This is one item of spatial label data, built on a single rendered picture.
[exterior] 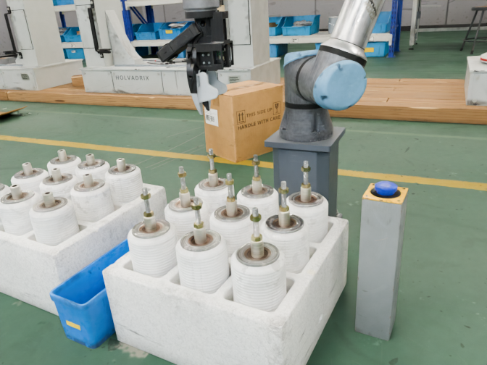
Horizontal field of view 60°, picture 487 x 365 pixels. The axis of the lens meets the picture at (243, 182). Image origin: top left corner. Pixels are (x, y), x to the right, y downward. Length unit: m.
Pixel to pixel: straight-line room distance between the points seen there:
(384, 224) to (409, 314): 0.29
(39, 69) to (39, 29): 0.32
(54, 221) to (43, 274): 0.12
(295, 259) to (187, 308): 0.22
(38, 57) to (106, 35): 0.74
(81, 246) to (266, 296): 0.49
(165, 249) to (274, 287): 0.23
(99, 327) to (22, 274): 0.26
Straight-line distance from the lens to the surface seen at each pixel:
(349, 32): 1.03
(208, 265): 0.77
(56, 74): 4.16
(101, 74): 3.49
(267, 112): 1.94
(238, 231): 0.85
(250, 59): 2.85
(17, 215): 1.13
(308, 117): 1.15
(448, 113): 2.52
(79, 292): 1.05
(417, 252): 1.26
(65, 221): 1.05
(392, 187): 0.81
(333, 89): 1.00
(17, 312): 1.19
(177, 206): 0.94
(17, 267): 1.15
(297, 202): 0.91
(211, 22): 0.92
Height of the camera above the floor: 0.65
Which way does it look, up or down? 23 degrees down
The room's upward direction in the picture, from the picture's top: 4 degrees counter-clockwise
